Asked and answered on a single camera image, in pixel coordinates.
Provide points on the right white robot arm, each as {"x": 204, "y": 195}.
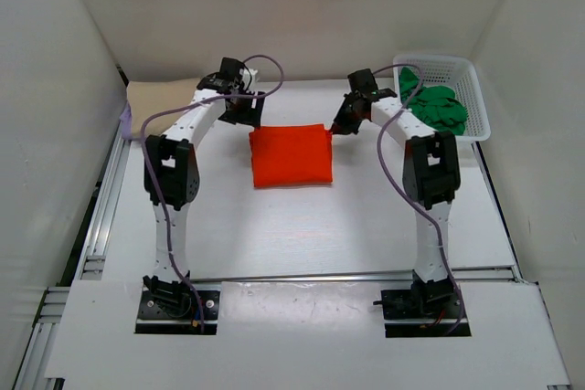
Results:
{"x": 430, "y": 177}

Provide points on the purple t shirt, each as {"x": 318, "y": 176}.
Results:
{"x": 126, "y": 124}

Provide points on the beige t shirt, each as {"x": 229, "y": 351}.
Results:
{"x": 148, "y": 98}

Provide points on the aluminium frame rail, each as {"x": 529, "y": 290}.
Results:
{"x": 296, "y": 308}

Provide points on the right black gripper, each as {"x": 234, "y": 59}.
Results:
{"x": 347, "y": 117}

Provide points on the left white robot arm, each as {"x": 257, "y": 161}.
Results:
{"x": 171, "y": 176}

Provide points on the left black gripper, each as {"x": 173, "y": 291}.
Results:
{"x": 247, "y": 111}

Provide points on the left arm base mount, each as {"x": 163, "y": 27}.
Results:
{"x": 172, "y": 308}

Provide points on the green t shirt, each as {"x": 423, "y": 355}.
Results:
{"x": 438, "y": 108}

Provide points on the white plastic basket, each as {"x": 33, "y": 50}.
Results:
{"x": 459, "y": 75}

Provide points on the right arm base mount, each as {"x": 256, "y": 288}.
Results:
{"x": 405, "y": 316}

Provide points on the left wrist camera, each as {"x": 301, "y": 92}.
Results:
{"x": 249, "y": 77}

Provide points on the orange t shirt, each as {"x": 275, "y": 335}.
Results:
{"x": 291, "y": 156}

